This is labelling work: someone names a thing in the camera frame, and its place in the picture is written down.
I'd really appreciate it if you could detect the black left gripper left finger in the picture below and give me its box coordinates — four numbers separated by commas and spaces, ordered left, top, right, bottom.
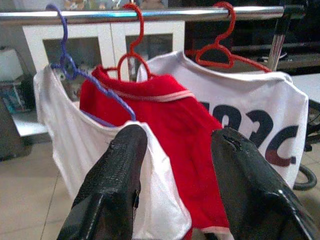
56, 124, 149, 240

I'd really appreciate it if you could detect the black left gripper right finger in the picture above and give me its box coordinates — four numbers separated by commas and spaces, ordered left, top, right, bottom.
211, 127, 320, 240

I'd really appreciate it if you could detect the red plastic hanger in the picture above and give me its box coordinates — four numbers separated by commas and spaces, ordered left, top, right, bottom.
101, 2, 152, 83
185, 1, 273, 74

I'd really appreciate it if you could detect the purple plastic hanger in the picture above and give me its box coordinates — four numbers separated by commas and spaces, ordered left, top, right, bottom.
45, 3, 137, 129

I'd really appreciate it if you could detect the white sleeveless shirt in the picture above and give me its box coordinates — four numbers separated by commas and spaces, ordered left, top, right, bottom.
33, 64, 193, 240

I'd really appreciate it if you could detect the red shirt white trim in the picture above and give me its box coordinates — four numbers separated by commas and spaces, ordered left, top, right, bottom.
79, 65, 235, 240

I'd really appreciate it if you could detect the white shirt black print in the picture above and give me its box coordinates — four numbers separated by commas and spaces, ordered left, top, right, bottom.
136, 50, 310, 190

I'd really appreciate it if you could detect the white glass-door cabinet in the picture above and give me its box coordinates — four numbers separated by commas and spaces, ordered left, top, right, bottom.
21, 20, 186, 106

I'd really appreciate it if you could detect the black hose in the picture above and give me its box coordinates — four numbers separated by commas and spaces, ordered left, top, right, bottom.
292, 163, 318, 192

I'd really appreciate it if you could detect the silver clothes rail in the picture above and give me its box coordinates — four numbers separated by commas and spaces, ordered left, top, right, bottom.
0, 5, 286, 25

